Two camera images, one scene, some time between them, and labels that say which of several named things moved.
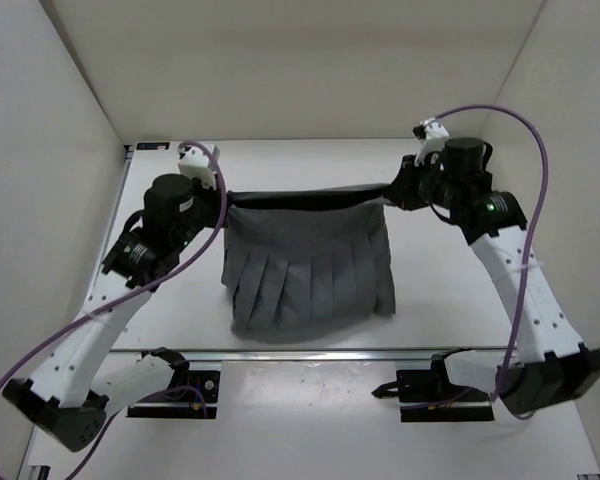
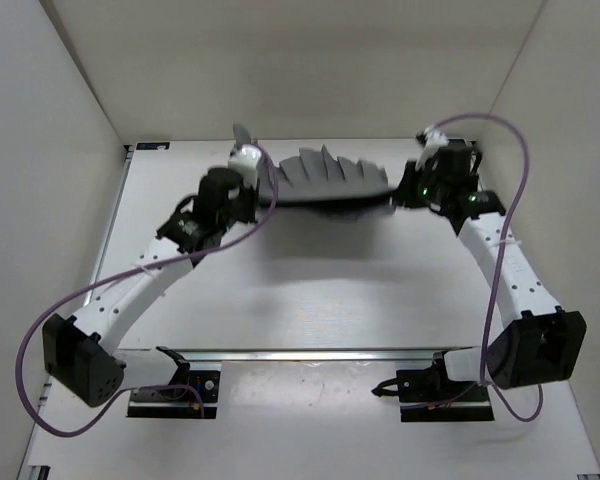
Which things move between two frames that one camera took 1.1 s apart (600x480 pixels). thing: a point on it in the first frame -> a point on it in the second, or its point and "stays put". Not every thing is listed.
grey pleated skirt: x=306 y=259 -> x=319 y=176
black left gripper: x=216 y=215 -> x=251 y=213
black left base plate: x=202 y=390 stays put
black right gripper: x=402 y=191 stays put
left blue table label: x=151 y=145 stays put
